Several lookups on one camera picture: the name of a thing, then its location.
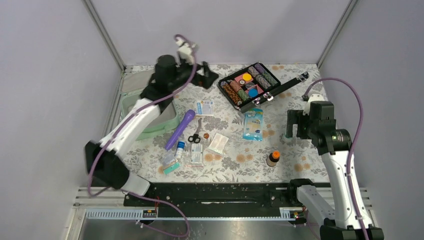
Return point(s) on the white tape roll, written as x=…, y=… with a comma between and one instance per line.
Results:
x=287, y=139

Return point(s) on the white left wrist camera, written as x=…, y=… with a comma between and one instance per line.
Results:
x=186, y=49

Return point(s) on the white blue plaster box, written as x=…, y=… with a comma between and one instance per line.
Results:
x=204, y=108

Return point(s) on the brown bottle orange cap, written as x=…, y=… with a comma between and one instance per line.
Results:
x=273, y=158

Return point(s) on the black poker chip case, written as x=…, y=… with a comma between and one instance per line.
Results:
x=255, y=85

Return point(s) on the blue cotton ball bag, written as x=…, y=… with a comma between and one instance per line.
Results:
x=253, y=125

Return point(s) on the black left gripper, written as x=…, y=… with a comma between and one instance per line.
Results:
x=207, y=80

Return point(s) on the teal item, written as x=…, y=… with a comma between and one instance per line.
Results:
x=169, y=163

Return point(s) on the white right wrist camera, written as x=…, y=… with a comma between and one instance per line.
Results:
x=312, y=98

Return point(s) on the white slotted cable duct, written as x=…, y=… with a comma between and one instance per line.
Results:
x=116, y=214

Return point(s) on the purple flashlight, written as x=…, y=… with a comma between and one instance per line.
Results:
x=187, y=118

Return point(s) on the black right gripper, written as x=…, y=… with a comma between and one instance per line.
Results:
x=295, y=116

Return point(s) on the black handled scissors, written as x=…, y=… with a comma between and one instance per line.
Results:
x=195, y=138

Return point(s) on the alcohol wipes clear bag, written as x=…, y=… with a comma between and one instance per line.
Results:
x=196, y=154

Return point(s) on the gauze pads clear bag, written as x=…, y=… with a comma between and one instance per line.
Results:
x=217, y=144

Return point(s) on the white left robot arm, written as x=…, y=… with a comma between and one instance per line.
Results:
x=104, y=159

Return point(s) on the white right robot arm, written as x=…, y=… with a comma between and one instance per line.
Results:
x=348, y=218

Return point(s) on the white bandage roll blue label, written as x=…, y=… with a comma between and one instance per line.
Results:
x=180, y=148

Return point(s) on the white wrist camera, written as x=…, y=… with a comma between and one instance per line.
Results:
x=312, y=98
x=186, y=49

